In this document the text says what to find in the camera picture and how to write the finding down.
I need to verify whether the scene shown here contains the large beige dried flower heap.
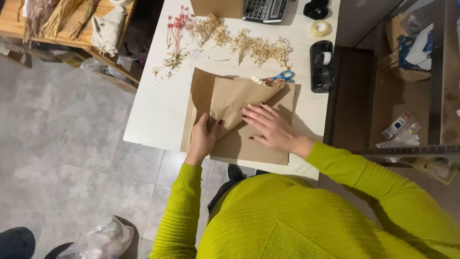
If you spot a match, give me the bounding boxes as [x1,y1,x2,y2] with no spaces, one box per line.
[230,28,294,70]

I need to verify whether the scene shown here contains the small beige dried flower heap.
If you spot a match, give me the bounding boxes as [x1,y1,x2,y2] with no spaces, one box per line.
[194,12,233,47]

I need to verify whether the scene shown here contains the clear adhesive tape roll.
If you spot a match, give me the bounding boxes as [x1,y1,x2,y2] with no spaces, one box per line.
[310,20,330,38]

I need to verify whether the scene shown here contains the person's right hand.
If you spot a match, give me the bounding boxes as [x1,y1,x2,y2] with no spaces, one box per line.
[240,102,300,154]

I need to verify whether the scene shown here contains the metal rack with supplies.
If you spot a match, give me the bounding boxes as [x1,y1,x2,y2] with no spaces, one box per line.
[323,0,460,186]

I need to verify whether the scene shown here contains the wooden shelf with dried plants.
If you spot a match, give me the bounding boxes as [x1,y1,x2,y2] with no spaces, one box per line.
[0,0,145,95]

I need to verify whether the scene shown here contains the black hair scrunchie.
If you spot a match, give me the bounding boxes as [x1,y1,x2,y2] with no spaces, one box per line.
[303,0,330,21]

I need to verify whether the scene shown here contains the black tape dispenser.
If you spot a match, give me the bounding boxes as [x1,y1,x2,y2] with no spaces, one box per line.
[309,40,335,94]

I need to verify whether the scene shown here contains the crumpled clear plastic bag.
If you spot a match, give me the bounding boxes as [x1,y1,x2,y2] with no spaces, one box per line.
[56,215,139,259]

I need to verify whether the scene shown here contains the brown kraft paper sheet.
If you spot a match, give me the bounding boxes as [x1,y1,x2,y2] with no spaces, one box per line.
[180,67,296,166]

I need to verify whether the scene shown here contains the person's lime green sweater torso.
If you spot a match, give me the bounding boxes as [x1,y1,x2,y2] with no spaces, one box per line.
[196,173,460,259]

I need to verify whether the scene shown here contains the person's left hand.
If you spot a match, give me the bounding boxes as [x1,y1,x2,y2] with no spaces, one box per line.
[184,112,225,167]

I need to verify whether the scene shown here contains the brown cardboard sheet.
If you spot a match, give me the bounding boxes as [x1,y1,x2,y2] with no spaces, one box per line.
[190,0,244,19]

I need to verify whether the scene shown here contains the grey desk calculator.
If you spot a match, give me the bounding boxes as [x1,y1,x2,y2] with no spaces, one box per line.
[241,0,289,24]

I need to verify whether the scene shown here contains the blue handled scissors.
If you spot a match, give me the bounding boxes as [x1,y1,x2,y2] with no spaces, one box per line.
[270,70,295,83]

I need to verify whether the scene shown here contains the red dried flower sprigs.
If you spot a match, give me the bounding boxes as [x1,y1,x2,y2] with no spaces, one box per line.
[166,5,197,60]

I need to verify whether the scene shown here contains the thin beige dried flower sprig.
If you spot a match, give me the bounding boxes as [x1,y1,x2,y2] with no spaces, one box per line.
[152,50,192,78]

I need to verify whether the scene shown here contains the person's dark trouser leg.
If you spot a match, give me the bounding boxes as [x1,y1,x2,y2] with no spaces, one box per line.
[207,178,235,217]

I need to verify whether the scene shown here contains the small dried flower bundle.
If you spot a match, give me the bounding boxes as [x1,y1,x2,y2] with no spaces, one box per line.
[250,75,287,89]

